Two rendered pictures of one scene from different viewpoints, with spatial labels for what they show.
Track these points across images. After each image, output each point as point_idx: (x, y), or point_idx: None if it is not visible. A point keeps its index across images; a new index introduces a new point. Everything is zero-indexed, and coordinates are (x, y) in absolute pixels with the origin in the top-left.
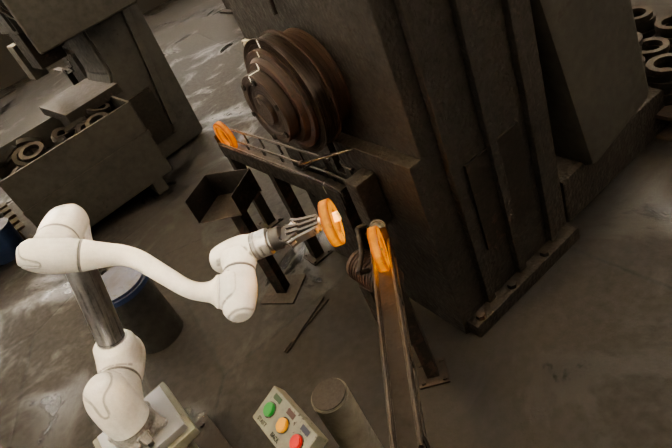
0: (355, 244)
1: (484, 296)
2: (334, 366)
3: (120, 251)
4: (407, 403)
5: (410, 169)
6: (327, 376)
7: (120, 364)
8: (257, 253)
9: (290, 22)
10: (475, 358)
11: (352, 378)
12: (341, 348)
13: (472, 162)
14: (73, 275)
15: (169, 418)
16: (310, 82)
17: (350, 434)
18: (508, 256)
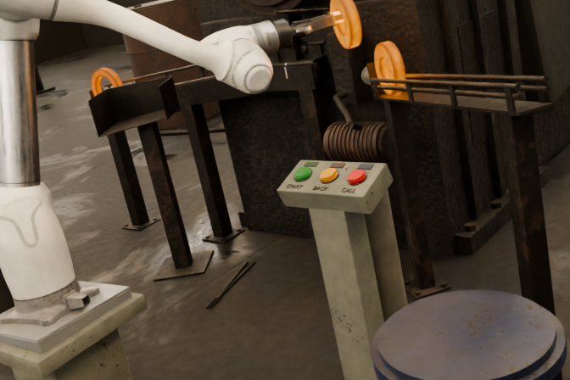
0: (314, 150)
1: (470, 209)
2: (287, 305)
3: (105, 2)
4: (496, 103)
5: None
6: (281, 314)
7: None
8: (263, 40)
9: None
10: (473, 268)
11: (317, 309)
12: (291, 292)
13: (462, 26)
14: (10, 56)
15: (100, 289)
16: None
17: (386, 242)
18: (488, 171)
